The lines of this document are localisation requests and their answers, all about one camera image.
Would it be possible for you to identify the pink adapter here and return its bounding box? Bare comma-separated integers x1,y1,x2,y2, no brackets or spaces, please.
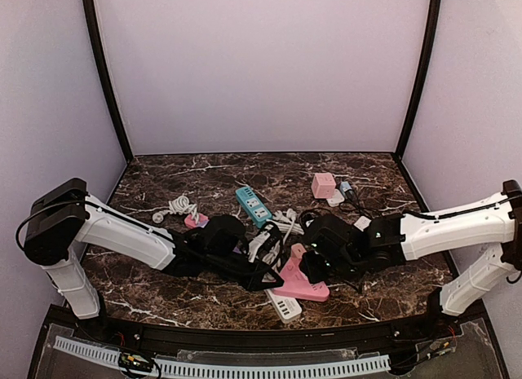
184,213,209,228

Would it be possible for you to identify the white round power plug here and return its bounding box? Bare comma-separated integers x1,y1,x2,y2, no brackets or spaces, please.
353,216,372,231

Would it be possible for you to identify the peach charger cube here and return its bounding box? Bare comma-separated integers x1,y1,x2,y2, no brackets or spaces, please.
290,244,307,260

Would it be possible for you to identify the pink triangular power strip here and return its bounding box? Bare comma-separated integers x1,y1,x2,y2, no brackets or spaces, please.
272,258,330,302

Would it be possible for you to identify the white square adapter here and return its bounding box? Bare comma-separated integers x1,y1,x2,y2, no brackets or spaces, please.
327,189,346,207

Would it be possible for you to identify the white power cord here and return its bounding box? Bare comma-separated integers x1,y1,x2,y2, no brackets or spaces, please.
268,209,307,249

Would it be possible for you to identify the purple strip white cord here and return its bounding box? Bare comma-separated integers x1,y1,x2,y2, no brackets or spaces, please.
151,195,205,225

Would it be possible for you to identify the light blue charger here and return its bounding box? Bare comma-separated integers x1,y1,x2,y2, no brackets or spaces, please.
338,181,355,200

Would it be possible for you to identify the pink cube socket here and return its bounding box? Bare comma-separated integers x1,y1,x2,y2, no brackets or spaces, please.
311,173,336,200

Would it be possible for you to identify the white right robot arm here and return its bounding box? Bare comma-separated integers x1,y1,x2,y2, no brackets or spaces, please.
299,180,521,317

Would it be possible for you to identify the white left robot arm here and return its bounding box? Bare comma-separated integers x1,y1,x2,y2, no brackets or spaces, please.
15,178,284,320

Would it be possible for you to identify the white power strip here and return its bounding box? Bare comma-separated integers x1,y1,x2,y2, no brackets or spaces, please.
265,289,303,324

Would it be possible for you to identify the teal power strip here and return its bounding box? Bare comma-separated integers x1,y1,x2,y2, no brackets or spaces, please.
235,186,272,228

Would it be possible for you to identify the small circuit board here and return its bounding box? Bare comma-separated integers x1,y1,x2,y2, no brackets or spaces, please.
117,352,154,372

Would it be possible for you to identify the black loose cable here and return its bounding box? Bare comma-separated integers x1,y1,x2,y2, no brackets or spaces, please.
338,189,383,223

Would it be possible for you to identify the white cable duct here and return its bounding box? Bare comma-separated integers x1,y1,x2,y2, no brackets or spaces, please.
53,336,391,378

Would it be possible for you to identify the black frame post right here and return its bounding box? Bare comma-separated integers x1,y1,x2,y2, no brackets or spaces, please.
394,0,441,162

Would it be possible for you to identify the black frame post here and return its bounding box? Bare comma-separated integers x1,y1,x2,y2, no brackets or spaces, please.
394,0,441,162
82,0,134,164

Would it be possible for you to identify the black frame post left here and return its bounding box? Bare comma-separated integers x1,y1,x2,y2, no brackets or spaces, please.
82,0,134,164

